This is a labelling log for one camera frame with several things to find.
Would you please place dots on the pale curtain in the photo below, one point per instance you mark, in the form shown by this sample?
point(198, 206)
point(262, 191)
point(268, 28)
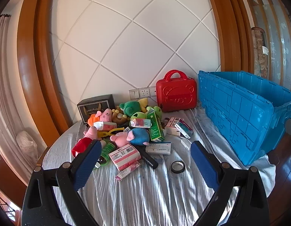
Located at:
point(4, 75)

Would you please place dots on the pink pig plush blue body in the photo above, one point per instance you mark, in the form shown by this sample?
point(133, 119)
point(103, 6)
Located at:
point(138, 136)

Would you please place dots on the black tape roll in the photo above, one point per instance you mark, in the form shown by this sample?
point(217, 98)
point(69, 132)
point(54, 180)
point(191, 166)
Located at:
point(173, 167)

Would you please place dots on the red toy suitcase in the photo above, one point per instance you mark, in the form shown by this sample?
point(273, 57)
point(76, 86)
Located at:
point(176, 94)

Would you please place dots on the wooden lattice screen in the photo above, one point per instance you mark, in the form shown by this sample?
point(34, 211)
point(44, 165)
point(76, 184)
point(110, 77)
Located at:
point(277, 40)

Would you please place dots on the light green frog plush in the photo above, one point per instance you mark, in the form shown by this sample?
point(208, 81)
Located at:
point(138, 115)

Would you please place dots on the pink tissue pack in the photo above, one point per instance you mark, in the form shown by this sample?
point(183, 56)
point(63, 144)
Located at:
point(124, 156)

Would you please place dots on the dark green frog plush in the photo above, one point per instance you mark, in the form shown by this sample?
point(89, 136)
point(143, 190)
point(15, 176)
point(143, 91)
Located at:
point(130, 108)

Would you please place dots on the brown monkey plush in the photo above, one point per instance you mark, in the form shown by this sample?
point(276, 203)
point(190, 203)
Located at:
point(118, 117)

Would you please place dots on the white red blue medicine box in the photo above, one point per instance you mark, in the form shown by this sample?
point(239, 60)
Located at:
point(142, 123)

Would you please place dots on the white wall switch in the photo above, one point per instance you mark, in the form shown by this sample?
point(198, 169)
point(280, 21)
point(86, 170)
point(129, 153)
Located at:
point(134, 94)

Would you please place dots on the yellow plush toy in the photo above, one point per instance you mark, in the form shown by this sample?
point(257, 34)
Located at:
point(143, 103)

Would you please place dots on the blue plastic crate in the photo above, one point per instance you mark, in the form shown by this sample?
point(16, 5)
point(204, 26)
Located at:
point(237, 113)

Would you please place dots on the clear plastic bag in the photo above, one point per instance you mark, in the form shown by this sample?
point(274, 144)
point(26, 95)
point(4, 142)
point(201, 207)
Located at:
point(26, 143)

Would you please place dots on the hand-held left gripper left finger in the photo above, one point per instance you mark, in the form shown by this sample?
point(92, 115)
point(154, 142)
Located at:
point(89, 162)

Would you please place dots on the small pink box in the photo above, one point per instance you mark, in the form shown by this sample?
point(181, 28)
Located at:
point(126, 171)

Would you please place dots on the white and pink medicine box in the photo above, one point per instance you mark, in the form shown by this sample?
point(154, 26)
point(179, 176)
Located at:
point(171, 129)

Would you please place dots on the small white and blue box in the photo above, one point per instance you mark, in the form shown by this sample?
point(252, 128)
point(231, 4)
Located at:
point(127, 129)

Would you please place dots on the white wall socket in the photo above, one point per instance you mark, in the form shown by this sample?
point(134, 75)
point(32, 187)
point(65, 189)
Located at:
point(153, 91)
point(145, 92)

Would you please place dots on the black marker pen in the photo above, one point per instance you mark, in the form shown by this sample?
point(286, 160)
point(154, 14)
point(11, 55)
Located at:
point(149, 160)

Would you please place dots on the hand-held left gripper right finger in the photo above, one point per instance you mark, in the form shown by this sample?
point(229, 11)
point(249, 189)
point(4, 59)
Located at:
point(204, 164)

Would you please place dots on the pink pig plush red clothes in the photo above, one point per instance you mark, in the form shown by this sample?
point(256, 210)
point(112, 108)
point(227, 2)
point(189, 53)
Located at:
point(91, 133)

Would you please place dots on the white and blue medicine box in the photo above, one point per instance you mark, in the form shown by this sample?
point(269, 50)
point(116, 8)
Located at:
point(159, 148)

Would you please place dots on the yellow plastic clip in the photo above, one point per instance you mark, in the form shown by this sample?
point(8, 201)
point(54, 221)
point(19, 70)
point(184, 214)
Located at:
point(107, 133)

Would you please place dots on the white and orange medicine box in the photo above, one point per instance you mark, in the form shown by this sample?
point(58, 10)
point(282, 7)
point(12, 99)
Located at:
point(105, 125)

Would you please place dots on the black gift box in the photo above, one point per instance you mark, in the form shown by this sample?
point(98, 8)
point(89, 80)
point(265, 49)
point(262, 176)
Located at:
point(93, 108)

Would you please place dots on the curved wooden wall frame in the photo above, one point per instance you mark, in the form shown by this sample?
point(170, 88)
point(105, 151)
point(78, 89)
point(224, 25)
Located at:
point(42, 51)
point(230, 28)

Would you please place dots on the grey wrinkled table cloth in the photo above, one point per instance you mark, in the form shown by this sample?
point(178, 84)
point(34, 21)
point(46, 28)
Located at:
point(145, 193)

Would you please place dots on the green medicine box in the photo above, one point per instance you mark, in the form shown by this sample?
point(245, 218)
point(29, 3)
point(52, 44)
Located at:
point(156, 128)

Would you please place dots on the pink and orange pig plush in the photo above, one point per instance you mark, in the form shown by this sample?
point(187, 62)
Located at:
point(105, 115)

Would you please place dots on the brown bottle green label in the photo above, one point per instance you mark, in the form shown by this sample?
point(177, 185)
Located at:
point(108, 149)

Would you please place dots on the rolled patterned carpet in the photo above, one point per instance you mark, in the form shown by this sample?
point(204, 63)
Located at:
point(260, 51)

